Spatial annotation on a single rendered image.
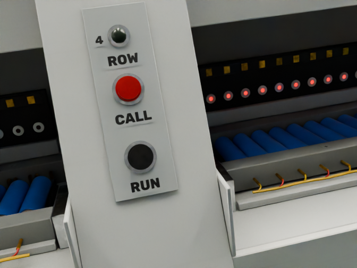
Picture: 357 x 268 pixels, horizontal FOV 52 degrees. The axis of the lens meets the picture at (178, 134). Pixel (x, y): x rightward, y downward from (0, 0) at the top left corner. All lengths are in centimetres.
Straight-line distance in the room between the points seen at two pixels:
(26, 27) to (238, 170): 19
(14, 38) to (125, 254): 15
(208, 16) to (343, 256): 19
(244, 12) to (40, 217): 21
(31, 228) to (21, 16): 15
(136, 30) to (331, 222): 19
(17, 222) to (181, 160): 13
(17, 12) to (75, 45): 4
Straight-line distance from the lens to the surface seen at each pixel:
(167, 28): 24
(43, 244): 29
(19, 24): 26
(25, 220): 29
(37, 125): 41
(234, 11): 27
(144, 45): 24
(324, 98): 46
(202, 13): 27
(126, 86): 23
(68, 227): 22
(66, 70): 24
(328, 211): 30
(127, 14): 24
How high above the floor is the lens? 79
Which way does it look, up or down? 1 degrees up
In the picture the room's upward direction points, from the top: 10 degrees counter-clockwise
